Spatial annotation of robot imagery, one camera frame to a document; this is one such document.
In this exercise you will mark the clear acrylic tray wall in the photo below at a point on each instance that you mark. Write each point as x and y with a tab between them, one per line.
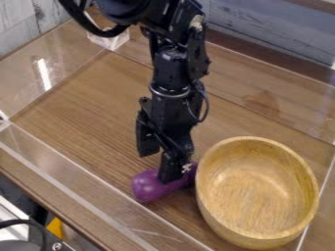
70	96

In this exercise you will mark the purple toy eggplant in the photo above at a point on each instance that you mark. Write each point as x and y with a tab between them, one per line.
148	189

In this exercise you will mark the brown wooden bowl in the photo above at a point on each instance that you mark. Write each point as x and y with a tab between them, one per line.
256	192

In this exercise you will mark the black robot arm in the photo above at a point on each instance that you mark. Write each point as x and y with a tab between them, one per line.
174	25

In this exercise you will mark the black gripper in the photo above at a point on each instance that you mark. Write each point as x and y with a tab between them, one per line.
164	122

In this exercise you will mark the clear acrylic corner bracket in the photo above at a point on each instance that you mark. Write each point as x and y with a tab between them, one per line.
110	43

